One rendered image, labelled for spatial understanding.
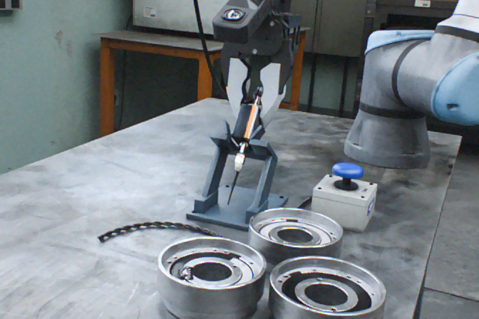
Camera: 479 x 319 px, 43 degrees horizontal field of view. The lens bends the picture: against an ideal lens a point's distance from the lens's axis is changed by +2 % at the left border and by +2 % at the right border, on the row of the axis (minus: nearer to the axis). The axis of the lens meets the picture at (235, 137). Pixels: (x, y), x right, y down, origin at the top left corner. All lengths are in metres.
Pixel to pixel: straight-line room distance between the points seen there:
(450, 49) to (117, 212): 0.53
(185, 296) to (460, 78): 0.54
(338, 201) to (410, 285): 0.15
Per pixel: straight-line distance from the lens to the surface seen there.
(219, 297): 0.55
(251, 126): 0.78
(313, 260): 0.62
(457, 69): 0.93
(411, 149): 1.09
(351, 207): 0.78
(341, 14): 4.42
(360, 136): 1.10
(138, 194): 0.86
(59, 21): 2.82
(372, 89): 1.07
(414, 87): 0.98
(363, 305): 0.58
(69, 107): 2.93
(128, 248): 0.70
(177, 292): 0.56
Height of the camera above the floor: 1.11
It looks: 16 degrees down
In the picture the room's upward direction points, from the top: 4 degrees clockwise
